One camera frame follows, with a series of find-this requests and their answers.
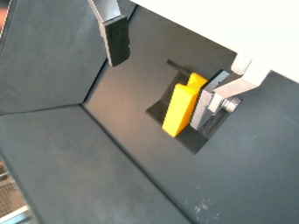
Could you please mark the yellow arch block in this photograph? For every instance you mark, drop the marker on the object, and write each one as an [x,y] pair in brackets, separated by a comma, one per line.
[179,111]

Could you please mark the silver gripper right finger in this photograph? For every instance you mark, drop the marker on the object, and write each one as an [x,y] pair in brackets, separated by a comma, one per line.
[219,93]

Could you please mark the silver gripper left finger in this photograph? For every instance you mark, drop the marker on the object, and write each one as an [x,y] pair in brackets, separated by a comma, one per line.
[114,30]

